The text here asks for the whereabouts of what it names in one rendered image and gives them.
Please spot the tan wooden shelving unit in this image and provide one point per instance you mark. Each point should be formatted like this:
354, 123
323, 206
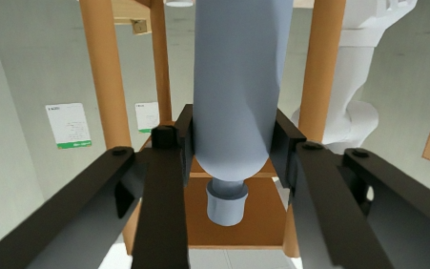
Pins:
265, 224

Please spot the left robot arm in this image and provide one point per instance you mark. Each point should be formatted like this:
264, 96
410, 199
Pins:
363, 24

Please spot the grey-blue bottle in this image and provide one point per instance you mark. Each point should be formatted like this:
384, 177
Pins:
240, 48

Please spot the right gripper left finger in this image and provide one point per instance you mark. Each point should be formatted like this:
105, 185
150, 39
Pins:
77, 227

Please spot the light wooden crate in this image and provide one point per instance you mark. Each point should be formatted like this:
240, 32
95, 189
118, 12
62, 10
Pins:
127, 12

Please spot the grey cylinder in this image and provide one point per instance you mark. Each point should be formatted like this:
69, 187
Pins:
179, 3

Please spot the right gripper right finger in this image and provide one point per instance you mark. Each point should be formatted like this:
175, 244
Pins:
332, 220

